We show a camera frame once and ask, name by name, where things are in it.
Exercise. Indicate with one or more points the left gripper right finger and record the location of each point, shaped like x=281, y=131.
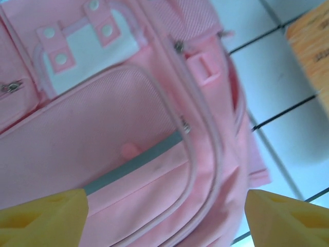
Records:
x=288, y=223

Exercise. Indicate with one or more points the orange paperback book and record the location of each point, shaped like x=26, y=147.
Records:
x=313, y=46

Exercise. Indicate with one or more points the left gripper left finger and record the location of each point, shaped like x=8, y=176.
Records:
x=38, y=223

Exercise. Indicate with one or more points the pink student backpack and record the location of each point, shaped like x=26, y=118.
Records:
x=102, y=115

